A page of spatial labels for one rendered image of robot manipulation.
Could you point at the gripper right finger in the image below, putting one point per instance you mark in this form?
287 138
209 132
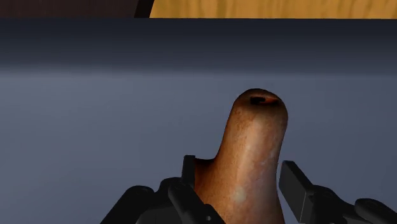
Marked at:
307 198

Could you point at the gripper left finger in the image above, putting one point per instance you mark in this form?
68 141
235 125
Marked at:
178 198

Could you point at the brown ceramic vase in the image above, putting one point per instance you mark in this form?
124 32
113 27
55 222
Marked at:
248 161

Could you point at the grey-blue sofa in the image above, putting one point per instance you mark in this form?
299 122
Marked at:
93 124

